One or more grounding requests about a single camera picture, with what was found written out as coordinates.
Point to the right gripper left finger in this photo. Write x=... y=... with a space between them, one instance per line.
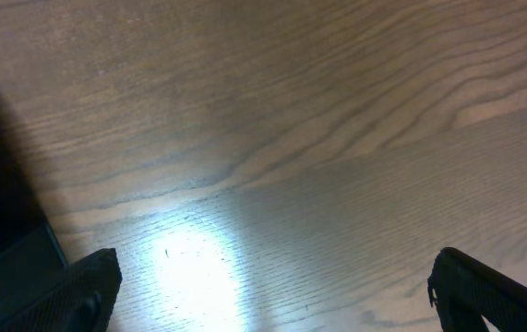
x=78 y=298

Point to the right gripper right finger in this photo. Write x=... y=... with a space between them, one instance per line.
x=470 y=295

